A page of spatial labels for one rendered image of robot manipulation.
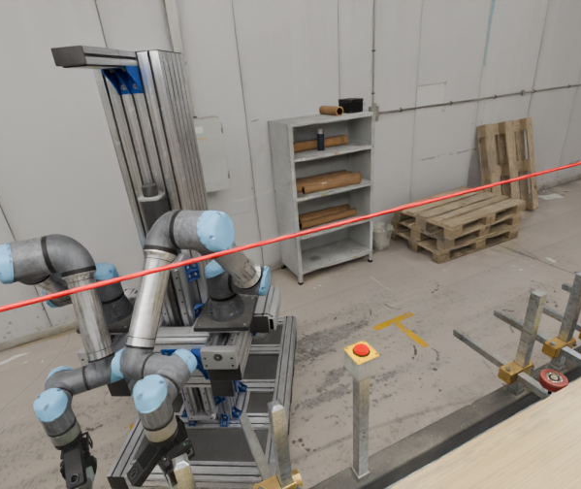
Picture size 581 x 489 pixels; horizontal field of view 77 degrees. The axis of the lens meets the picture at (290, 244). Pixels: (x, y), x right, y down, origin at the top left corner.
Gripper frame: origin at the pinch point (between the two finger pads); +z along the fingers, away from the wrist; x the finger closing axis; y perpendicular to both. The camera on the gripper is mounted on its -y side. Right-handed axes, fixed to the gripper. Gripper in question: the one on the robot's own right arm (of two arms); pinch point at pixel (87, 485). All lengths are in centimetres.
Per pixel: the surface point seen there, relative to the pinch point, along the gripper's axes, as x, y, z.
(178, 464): -29, -29, -29
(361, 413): -79, -30, -18
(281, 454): -54, -30, -17
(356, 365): -77, -30, -39
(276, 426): -53, -29, -28
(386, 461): -90, -29, 12
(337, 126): -235, 243, -54
